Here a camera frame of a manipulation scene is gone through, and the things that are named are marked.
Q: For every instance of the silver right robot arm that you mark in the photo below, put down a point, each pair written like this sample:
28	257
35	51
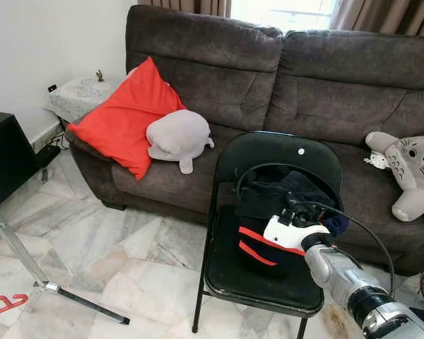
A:
339	272

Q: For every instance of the red plastic hanger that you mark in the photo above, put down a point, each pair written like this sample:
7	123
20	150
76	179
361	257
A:
258	236
18	300

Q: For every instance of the black folding chair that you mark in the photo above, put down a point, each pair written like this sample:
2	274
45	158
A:
268	152

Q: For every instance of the grey Totoro plush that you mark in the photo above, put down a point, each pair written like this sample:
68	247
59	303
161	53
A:
413	169

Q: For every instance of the brown fabric sofa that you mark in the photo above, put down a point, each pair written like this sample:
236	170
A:
325	92

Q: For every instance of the grey seal plush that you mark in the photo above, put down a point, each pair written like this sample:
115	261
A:
177	134

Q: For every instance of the red cushion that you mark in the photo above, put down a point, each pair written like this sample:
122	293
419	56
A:
124	120

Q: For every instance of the bright window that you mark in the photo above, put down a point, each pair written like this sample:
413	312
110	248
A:
283	10

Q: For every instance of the brown curtain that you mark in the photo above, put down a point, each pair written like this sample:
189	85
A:
191	6
389	14

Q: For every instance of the small brown figurine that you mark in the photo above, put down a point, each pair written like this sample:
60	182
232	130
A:
99	75

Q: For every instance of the lace covered side table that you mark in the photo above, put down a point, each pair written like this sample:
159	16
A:
81	95

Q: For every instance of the black TV cabinet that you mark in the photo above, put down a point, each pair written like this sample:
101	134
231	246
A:
7	155

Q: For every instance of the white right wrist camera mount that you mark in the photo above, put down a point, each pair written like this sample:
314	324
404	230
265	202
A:
290	233

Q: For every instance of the black wall socket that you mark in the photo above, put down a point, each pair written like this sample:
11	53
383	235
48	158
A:
52	88

